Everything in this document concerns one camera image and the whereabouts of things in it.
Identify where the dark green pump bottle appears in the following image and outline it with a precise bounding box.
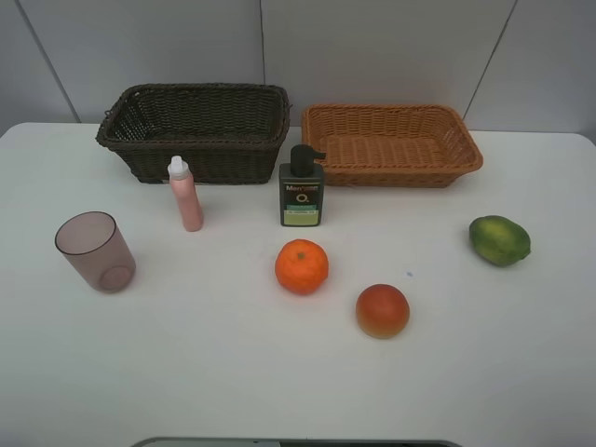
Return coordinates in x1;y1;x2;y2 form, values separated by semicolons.
278;144;326;227

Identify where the orange mandarin fruit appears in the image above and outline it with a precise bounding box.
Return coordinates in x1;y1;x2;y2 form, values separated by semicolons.
275;239;330;295

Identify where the red peach fruit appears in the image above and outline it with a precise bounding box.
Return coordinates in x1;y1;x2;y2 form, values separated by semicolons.
355;284;411;339

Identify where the green mango fruit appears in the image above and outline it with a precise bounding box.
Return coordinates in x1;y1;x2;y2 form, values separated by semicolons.
468;215;531;267

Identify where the orange wicker basket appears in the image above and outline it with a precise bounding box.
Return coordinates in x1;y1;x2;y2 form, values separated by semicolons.
302;104;483;188

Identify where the dark brown wicker basket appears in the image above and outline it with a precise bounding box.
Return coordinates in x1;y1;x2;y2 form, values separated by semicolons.
96;83;291;184

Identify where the pink spray bottle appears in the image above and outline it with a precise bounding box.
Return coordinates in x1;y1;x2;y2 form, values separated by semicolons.
168;156;204;232

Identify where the translucent pink plastic cup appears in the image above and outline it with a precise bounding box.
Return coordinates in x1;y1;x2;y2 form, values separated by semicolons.
54;211;136;293

